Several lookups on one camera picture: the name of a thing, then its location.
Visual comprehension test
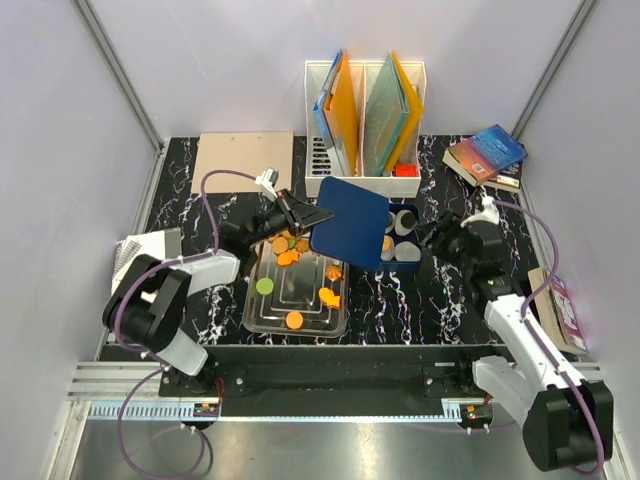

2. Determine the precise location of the orange swirl cookie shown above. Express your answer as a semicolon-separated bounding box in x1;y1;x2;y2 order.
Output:
295;238;310;253
325;265;344;282

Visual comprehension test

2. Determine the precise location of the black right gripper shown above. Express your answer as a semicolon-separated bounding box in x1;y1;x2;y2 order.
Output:
412;208;475;276

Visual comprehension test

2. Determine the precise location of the blue tin lid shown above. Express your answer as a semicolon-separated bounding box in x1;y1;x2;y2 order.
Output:
310;177;389;271

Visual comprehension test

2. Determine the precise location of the white paper cup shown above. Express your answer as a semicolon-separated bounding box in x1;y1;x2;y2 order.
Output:
385;211;396;234
394;209;416;236
380;236;395;262
395;241;422;263

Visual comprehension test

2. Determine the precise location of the teal folder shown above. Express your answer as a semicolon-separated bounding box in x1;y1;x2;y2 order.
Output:
363;52;404;177

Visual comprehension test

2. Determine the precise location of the orange fish cookie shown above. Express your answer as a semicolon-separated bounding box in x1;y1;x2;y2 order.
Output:
318;287;342;309

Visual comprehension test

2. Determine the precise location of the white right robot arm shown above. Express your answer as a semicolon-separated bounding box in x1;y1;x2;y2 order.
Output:
424;212;614;473

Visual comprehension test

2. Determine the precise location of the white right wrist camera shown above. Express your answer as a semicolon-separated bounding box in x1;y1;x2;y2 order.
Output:
460;196;500;228

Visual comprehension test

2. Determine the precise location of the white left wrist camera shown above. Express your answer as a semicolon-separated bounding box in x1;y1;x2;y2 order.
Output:
255;168;279;202

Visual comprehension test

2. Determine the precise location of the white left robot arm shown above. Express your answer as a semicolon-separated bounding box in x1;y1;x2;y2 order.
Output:
102;189;334;396

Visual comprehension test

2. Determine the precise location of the tan clipboard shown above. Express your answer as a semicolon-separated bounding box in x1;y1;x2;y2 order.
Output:
191;131;294;194

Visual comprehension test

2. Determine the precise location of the lower paperback book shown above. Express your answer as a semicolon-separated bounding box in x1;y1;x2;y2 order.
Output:
442;149;523;194

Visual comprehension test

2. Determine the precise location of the blue paperback book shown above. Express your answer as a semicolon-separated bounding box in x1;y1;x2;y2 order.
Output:
445;124;528;185

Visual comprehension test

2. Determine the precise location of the purple box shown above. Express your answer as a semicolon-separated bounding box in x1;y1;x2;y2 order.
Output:
534;275;588;356

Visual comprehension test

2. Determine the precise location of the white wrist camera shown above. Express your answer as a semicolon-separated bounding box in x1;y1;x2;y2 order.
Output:
460;196;500;228
255;168;279;202

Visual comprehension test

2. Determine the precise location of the white paper manual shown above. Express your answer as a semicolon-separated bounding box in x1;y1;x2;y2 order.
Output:
111;228;182;294

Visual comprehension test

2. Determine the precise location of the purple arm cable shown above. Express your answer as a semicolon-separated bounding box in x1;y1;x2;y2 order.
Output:
112;169;264;474
459;199;606;476

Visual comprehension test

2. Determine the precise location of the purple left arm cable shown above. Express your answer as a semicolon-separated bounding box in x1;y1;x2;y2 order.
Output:
112;169;264;474

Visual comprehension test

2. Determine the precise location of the orange folder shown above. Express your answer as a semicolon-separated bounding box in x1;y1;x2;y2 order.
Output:
322;49;359;176

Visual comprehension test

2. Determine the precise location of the orange star cookie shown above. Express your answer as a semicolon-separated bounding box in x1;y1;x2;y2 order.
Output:
277;250;300;268

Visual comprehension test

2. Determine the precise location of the white file organizer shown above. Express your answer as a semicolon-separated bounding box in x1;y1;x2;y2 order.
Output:
304;60;421;199

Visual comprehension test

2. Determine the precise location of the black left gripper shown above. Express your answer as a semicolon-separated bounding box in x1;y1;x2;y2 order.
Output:
247;189;333;248

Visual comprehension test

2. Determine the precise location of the blue folder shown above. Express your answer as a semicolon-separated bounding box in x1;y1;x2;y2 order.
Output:
312;49;346;177

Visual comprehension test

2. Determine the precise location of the red small box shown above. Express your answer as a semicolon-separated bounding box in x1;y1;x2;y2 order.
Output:
394;164;418;178

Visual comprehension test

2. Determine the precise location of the black sandwich cookie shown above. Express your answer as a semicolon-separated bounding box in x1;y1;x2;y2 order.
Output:
397;210;417;230

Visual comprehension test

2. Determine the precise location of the blue cookie tin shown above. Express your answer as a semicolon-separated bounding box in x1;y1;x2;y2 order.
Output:
375;203;422;273

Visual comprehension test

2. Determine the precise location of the yellow folder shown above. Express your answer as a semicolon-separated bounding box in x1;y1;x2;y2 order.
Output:
384;50;424;174

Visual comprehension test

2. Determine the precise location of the green round cookie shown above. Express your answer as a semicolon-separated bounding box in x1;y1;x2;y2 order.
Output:
255;277;274;296

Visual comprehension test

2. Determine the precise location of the steel baking tray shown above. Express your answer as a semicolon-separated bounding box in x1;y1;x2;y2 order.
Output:
243;231;348;338

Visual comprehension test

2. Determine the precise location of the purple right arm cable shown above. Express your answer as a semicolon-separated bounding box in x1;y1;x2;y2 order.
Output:
459;199;606;476

